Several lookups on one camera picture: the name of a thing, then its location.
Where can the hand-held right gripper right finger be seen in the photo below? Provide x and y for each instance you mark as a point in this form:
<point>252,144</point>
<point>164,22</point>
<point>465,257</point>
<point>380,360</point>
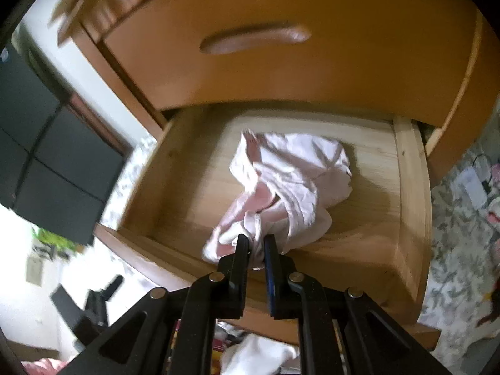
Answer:
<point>273,285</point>

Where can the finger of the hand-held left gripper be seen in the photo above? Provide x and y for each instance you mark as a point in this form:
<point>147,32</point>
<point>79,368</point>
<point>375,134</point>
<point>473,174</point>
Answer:
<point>112,287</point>

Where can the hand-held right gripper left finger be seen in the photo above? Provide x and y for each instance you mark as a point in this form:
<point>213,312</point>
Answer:
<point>234,285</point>

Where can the pink garment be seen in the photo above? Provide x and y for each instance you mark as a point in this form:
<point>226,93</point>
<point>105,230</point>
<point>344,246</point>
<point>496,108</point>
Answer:
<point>289,187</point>

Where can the wooden nightstand drawer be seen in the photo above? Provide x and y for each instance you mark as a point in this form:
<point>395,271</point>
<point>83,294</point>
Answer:
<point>351,58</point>
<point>371,222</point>

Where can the beige box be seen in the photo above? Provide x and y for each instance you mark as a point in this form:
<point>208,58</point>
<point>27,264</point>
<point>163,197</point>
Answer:
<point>34,269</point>

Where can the green printed packets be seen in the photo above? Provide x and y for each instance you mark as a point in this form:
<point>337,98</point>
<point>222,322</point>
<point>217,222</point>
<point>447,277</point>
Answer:
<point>54,238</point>

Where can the dark grey wardrobe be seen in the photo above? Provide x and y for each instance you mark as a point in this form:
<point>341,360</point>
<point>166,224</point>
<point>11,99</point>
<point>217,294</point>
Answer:
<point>54,172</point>

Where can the white power adapter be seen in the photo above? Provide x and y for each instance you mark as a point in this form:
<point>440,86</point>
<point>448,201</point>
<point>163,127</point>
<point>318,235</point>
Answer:
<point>470,185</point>

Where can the closed wooden nightstand drawer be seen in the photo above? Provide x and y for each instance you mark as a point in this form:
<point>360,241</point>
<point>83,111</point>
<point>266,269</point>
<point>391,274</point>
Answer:
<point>351,58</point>

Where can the wooden nightstand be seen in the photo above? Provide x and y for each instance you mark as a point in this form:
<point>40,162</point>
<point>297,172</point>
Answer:
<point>468,117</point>

